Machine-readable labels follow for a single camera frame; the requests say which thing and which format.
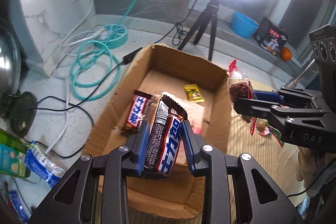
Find dark red jujube packet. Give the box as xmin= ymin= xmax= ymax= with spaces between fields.
xmin=227 ymin=58 xmax=259 ymax=135

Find Snickers bar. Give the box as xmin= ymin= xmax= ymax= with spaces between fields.
xmin=122 ymin=90 xmax=153 ymax=132
xmin=143 ymin=94 xmax=187 ymax=180

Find yellow candy packet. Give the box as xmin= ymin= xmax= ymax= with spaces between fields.
xmin=184 ymin=84 xmax=205 ymax=103

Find brown egg pink wrapper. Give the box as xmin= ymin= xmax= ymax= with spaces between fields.
xmin=256 ymin=119 xmax=270 ymax=136

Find green candy wrapper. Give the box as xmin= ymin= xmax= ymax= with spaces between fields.
xmin=266 ymin=122 xmax=284 ymax=147

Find gloved right hand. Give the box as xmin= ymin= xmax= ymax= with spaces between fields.
xmin=296 ymin=147 xmax=335 ymax=198

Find chrome kitchen faucet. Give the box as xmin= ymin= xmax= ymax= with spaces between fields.
xmin=284 ymin=59 xmax=315 ymax=89

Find orange fruit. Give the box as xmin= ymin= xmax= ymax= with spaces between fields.
xmin=280 ymin=47 xmax=292 ymax=61

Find striped yellow cloth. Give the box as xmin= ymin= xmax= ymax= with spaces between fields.
xmin=128 ymin=79 xmax=308 ymax=224

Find brown cardboard box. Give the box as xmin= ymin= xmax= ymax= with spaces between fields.
xmin=84 ymin=44 xmax=231 ymax=223

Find blue white package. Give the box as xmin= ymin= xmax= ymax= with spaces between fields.
xmin=25 ymin=141 xmax=66 ymax=188

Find black teapot box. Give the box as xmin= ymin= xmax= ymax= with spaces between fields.
xmin=253 ymin=16 xmax=289 ymax=56

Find blue plastic bowl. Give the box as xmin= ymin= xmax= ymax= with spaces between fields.
xmin=231 ymin=11 xmax=259 ymax=39

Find green snack package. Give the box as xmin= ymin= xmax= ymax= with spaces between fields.
xmin=0 ymin=129 xmax=31 ymax=178

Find black tripod stand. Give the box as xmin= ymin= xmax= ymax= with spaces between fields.
xmin=178 ymin=0 xmax=220 ymax=61

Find steel pot lid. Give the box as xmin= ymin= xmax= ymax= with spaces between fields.
xmin=0 ymin=26 xmax=21 ymax=98

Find teal hose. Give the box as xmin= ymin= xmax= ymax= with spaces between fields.
xmin=68 ymin=0 xmax=156 ymax=102

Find teal round hose reel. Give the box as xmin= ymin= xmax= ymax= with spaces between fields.
xmin=97 ymin=24 xmax=128 ymax=50

